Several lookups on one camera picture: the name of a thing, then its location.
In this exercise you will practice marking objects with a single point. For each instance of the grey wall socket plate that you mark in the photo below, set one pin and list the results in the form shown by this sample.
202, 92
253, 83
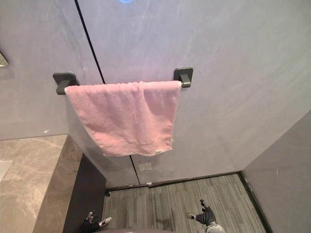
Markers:
145, 167

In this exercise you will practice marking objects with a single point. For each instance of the black wall towel bar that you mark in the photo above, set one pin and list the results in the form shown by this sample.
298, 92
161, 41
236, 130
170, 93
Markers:
184, 76

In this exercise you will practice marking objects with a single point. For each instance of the pink terry towel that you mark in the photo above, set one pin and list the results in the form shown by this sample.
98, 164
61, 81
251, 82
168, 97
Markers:
126, 116

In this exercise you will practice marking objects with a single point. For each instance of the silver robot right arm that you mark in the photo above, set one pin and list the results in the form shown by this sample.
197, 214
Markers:
214, 228

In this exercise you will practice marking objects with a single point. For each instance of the wall-mounted metal shelf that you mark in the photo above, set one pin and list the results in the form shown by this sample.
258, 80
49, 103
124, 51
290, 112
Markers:
3, 60

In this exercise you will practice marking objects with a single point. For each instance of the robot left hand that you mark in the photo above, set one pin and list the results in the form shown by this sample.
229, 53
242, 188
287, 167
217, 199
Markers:
90, 224

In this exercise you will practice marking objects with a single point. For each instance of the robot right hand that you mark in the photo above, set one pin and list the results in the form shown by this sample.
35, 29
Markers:
205, 216

